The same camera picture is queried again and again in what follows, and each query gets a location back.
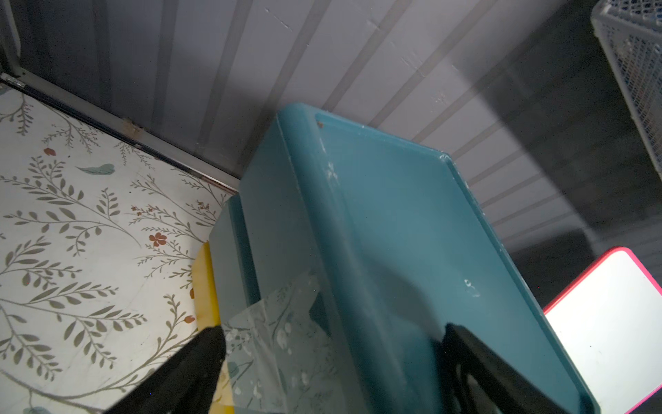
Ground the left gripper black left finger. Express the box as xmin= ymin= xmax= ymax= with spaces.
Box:
xmin=107 ymin=326 xmax=227 ymax=414

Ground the pink framed whiteboard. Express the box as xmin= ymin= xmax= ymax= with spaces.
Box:
xmin=544 ymin=247 xmax=661 ymax=413

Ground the clear adhesive tape piece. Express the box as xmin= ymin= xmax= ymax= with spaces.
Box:
xmin=214 ymin=271 xmax=347 ymax=413

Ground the teal yellow drawer cabinet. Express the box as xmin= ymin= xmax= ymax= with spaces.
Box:
xmin=208 ymin=103 xmax=599 ymax=413

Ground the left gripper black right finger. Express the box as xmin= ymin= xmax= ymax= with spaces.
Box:
xmin=443 ymin=324 xmax=565 ymax=413

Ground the white wire wall basket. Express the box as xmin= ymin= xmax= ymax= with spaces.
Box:
xmin=591 ymin=0 xmax=661 ymax=174

